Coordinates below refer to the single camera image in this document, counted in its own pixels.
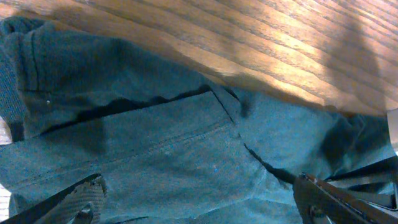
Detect dark teal t-shirt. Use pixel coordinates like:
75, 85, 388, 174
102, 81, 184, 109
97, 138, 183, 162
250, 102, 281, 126
1, 17, 394, 223

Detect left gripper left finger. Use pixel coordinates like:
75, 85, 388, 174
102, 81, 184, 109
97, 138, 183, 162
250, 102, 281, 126
1, 174, 106, 224

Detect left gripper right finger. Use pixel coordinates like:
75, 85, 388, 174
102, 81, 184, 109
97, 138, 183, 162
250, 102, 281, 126
293, 173, 397, 224

